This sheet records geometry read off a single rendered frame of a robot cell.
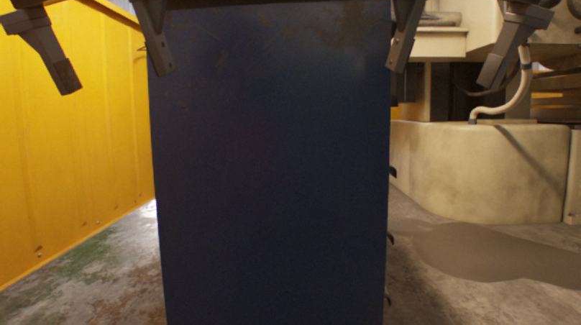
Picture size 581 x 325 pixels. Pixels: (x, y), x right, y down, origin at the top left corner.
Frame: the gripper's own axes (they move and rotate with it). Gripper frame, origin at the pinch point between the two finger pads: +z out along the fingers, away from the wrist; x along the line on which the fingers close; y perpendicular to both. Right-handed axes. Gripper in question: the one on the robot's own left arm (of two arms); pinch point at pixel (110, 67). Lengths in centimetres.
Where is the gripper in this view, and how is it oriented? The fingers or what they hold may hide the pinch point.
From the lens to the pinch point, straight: 40.7
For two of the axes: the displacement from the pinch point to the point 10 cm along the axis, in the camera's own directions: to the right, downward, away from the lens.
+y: 0.4, -4.9, 8.7
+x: -9.8, 1.3, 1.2
